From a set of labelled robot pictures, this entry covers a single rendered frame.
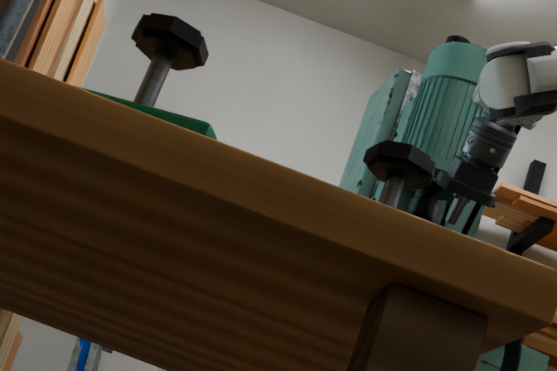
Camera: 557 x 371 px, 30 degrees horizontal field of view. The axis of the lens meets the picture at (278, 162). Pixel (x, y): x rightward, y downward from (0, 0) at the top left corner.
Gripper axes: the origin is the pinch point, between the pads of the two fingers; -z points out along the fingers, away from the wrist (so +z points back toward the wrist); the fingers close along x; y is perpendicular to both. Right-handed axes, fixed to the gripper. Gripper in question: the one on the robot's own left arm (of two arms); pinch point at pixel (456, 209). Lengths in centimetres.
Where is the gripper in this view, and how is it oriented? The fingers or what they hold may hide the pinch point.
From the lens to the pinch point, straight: 203.7
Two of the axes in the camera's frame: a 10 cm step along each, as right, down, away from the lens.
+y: -0.4, -2.0, 9.8
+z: 4.1, -9.0, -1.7
